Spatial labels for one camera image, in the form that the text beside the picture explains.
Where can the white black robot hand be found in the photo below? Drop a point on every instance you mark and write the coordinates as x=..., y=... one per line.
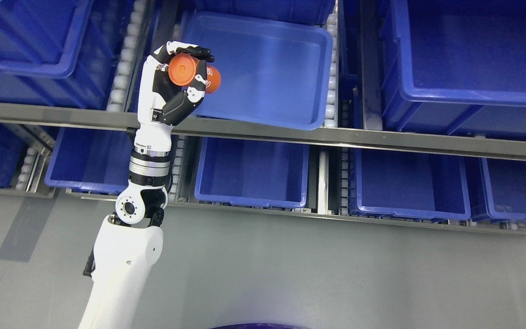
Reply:
x=162, y=104

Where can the orange cylindrical capacitor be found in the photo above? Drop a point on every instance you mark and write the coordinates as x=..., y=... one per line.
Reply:
x=182, y=68

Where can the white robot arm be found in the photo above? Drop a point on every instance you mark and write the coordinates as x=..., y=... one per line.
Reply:
x=129, y=242

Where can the white roller track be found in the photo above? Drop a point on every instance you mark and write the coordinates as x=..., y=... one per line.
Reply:
x=330, y=116
x=131, y=49
x=26, y=169

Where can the blue bin lower middle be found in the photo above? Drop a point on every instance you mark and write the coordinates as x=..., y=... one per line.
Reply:
x=253, y=173

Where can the large blue bin upper left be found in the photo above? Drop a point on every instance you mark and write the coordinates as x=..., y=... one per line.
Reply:
x=60, y=53

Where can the large blue bin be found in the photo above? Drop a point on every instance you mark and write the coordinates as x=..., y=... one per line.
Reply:
x=60, y=53
x=454, y=67

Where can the blue shallow tray bin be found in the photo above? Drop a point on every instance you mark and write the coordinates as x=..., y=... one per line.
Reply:
x=272, y=72

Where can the white roller track lower left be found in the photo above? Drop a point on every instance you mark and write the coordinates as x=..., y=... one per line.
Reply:
x=26, y=169

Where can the white roller track middle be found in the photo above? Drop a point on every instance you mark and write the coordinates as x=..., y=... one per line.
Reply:
x=330, y=116

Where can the blue bin top middle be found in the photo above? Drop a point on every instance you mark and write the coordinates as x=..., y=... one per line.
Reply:
x=306, y=12

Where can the large blue bin upper right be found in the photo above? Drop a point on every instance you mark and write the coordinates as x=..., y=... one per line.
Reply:
x=454, y=67

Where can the blue bin far right lower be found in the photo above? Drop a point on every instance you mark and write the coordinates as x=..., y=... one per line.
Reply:
x=502, y=186

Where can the metal shelf front rail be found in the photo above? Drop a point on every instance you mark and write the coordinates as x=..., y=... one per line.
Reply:
x=324, y=136

